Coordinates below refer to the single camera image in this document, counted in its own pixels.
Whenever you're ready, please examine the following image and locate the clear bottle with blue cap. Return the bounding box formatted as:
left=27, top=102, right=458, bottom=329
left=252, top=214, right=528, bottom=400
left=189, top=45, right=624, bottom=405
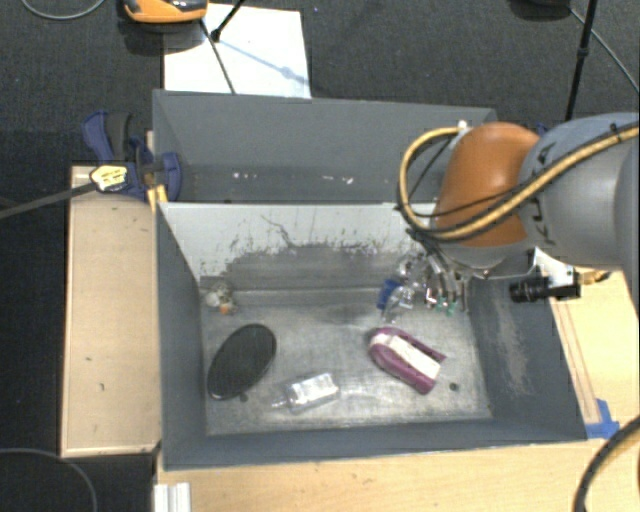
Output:
left=375, top=277, right=417, bottom=325

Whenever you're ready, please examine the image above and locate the grey metal bin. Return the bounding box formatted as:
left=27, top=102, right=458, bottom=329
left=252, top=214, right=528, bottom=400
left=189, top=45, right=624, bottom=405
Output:
left=151, top=88, right=589, bottom=472

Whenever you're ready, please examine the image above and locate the black oval disc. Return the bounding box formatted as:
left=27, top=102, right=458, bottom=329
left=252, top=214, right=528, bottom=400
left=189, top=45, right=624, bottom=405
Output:
left=206, top=323, right=278, bottom=402

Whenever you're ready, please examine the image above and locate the pale wood flat board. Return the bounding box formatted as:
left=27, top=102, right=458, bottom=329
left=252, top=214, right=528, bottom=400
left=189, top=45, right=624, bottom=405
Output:
left=59, top=164, right=164, bottom=459

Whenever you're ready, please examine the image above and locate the black cylinder on white bracket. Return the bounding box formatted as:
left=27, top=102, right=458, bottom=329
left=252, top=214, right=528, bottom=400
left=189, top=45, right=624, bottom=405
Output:
left=508, top=246, right=584, bottom=304

